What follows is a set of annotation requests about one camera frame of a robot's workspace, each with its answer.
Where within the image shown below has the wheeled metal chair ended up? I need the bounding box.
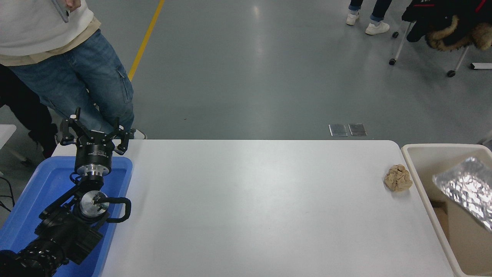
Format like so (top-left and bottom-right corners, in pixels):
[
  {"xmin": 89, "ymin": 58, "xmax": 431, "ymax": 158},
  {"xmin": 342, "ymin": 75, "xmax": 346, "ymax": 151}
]
[{"xmin": 389, "ymin": 20, "xmax": 492, "ymax": 78}]

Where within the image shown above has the large pale plastic bin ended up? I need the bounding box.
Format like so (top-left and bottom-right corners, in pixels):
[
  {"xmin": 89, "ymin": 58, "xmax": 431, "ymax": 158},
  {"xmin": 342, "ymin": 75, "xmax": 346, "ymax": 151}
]
[{"xmin": 401, "ymin": 144, "xmax": 492, "ymax": 277}]

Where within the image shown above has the black floor cable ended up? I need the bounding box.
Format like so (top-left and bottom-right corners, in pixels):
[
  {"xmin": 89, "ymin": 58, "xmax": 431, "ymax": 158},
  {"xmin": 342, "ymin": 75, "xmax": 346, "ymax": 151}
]
[{"xmin": 0, "ymin": 175, "xmax": 16, "ymax": 211}]

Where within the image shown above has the silver foil plate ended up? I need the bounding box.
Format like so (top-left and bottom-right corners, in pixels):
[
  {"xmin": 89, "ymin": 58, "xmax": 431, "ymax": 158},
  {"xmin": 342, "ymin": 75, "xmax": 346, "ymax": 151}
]
[{"xmin": 432, "ymin": 156, "xmax": 492, "ymax": 232}]

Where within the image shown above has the grey smartphone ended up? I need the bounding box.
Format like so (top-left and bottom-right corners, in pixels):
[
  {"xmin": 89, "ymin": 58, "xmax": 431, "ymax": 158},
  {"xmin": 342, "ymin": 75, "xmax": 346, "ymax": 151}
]
[{"xmin": 52, "ymin": 0, "xmax": 70, "ymax": 23}]

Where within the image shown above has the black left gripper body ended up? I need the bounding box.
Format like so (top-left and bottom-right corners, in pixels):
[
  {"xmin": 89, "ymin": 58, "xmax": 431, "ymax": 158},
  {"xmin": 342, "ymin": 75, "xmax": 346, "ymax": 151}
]
[{"xmin": 74, "ymin": 131, "xmax": 116, "ymax": 170}]

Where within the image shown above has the person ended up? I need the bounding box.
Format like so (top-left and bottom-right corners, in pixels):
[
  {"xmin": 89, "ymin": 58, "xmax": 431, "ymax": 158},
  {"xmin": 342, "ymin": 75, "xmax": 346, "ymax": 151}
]
[
  {"xmin": 346, "ymin": 0, "xmax": 393, "ymax": 35},
  {"xmin": 0, "ymin": 63, "xmax": 59, "ymax": 159},
  {"xmin": 0, "ymin": 0, "xmax": 147, "ymax": 140}
]

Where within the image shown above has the white side table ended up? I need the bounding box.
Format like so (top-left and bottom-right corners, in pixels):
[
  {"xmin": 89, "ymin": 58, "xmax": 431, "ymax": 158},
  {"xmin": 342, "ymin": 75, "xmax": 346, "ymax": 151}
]
[{"xmin": 0, "ymin": 124, "xmax": 35, "ymax": 167}]

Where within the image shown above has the blue plastic tray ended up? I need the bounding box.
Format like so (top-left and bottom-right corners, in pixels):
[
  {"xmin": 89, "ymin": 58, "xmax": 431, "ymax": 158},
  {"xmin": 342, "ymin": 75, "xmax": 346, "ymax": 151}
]
[{"xmin": 0, "ymin": 156, "xmax": 133, "ymax": 277}]

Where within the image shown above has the crumpled tan paper ball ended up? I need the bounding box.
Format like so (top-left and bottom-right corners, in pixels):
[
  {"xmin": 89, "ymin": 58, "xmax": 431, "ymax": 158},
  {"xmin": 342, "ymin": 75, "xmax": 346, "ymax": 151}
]
[{"xmin": 384, "ymin": 164, "xmax": 413, "ymax": 192}]

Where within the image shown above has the brown cardboard box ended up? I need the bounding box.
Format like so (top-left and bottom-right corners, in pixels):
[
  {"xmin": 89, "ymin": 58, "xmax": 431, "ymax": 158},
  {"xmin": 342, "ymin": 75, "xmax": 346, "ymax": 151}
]
[{"xmin": 430, "ymin": 199, "xmax": 492, "ymax": 276}]

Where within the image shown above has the black coat with fur trim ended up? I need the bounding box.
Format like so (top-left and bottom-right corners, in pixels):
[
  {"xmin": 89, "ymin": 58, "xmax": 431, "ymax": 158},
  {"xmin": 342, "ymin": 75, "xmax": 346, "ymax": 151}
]
[{"xmin": 401, "ymin": 0, "xmax": 492, "ymax": 52}]

